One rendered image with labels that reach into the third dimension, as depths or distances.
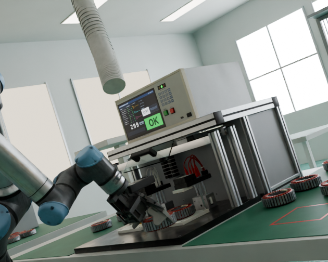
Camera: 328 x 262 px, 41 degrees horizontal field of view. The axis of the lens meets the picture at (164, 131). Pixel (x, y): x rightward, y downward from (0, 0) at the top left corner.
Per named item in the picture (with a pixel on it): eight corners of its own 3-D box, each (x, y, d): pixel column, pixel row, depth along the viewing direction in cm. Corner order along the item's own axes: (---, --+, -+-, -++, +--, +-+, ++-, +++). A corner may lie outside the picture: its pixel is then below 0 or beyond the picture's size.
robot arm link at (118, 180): (106, 170, 138) (122, 165, 132) (116, 180, 140) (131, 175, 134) (94, 187, 134) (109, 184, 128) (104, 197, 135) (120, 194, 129)
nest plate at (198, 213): (183, 225, 153) (181, 222, 153) (155, 228, 164) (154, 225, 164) (209, 211, 164) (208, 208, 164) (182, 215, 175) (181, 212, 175)
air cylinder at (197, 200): (209, 209, 170) (205, 195, 170) (196, 211, 175) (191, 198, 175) (217, 205, 173) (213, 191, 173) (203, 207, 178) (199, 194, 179)
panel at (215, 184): (263, 193, 166) (239, 118, 168) (152, 212, 214) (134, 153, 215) (265, 192, 167) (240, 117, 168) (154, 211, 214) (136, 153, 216)
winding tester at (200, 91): (196, 119, 166) (179, 68, 167) (128, 144, 198) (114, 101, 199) (253, 103, 194) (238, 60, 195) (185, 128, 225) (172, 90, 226)
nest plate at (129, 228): (140, 231, 171) (139, 227, 171) (117, 233, 181) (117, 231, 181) (166, 218, 181) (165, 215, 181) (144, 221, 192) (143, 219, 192)
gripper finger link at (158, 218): (167, 235, 135) (141, 220, 136) (175, 220, 138) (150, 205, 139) (169, 231, 132) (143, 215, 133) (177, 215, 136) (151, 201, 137)
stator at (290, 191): (273, 209, 141) (269, 198, 141) (259, 207, 152) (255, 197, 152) (303, 198, 144) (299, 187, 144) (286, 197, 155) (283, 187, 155)
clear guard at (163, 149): (167, 160, 141) (162, 142, 141) (123, 173, 158) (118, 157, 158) (227, 139, 163) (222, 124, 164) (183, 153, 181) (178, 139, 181)
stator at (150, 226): (160, 231, 134) (156, 220, 135) (137, 234, 142) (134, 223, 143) (184, 220, 142) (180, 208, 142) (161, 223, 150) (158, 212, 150)
